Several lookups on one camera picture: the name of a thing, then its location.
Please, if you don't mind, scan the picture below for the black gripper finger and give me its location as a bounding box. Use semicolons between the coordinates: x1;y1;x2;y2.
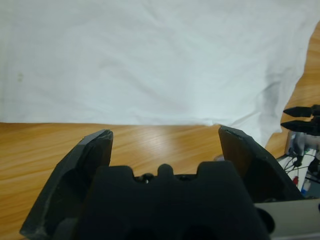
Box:
19;129;114;240

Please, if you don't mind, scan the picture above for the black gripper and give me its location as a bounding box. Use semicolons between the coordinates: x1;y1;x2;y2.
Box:
218;104;320;204

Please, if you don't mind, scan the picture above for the white T-shirt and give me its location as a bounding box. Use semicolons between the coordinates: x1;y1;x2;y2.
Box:
0;0;320;149

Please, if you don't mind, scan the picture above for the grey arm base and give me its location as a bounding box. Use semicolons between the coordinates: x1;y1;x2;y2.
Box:
287;131;320;161

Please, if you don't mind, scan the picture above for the white and blue container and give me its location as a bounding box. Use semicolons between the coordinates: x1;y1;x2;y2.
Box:
299;178;313;197

